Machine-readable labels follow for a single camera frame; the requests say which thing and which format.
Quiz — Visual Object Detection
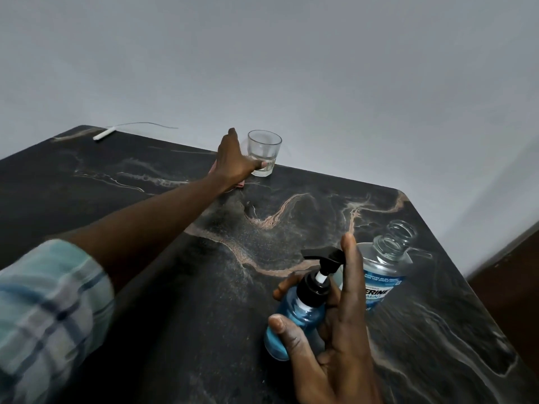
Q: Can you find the blue spray bottle black pump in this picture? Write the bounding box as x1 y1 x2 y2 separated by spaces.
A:
264 247 347 361

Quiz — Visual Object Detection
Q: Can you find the open clear mouthwash bottle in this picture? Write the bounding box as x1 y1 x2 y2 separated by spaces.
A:
339 220 433 313

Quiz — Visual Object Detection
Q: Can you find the pink cloth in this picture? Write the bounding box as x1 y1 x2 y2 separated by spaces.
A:
208 160 246 190

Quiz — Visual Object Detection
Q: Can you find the person's left forearm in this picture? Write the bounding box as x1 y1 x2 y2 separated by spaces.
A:
54 170 225 291

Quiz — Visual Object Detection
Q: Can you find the person's left hand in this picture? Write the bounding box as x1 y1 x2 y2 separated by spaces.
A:
209 128 268 192

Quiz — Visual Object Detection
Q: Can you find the plaid shirt sleeve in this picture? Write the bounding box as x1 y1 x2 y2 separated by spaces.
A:
0 239 116 404

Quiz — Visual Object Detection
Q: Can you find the white cable with plug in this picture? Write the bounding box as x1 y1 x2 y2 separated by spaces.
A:
93 122 179 141

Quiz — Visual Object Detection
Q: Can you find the person's right hand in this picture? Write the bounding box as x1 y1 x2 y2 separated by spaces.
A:
268 232 385 404

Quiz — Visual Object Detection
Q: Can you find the clear drinking glass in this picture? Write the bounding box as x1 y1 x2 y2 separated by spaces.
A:
247 130 283 178

